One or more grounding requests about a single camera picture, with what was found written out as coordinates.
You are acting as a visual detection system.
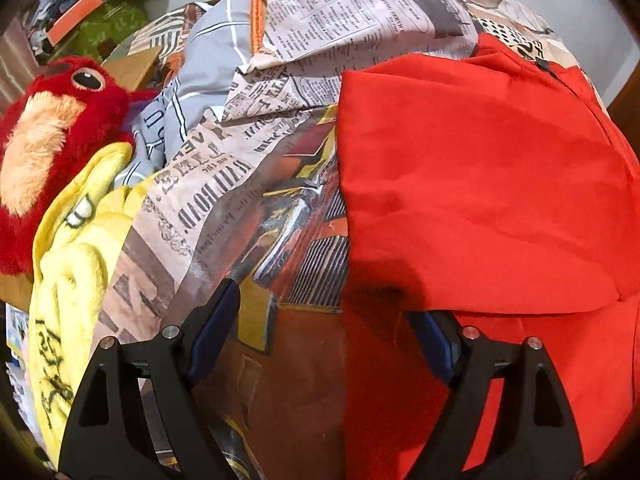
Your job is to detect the orange box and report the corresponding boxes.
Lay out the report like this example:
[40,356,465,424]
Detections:
[47,0,104,47]

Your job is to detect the green patterned bag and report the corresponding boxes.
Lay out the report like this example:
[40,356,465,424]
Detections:
[50,0,149,63]

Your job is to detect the red plush bird toy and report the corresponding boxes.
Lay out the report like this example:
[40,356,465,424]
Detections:
[1,56,157,275]

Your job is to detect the yellow printed cloth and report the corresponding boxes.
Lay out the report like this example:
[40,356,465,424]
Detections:
[27,142,150,464]

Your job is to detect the red zip jacket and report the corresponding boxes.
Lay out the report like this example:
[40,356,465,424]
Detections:
[336,34,639,479]

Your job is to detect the newspaper print bed cover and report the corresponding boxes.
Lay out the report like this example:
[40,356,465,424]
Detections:
[96,0,617,479]

